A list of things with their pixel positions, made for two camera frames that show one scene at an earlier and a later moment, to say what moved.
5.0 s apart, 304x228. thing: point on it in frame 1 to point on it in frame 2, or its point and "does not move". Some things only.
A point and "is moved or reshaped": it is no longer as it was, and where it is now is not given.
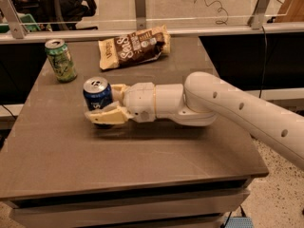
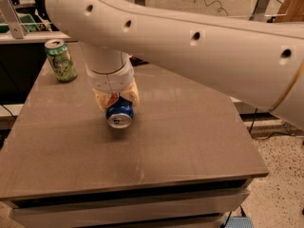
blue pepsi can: [97, 93] is moved or reshaped
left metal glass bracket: [15, 22] does not move
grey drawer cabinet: [58, 170] does not move
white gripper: [139, 101] to [109, 80]
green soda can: [61, 59] does not move
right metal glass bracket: [256, 20] does not move
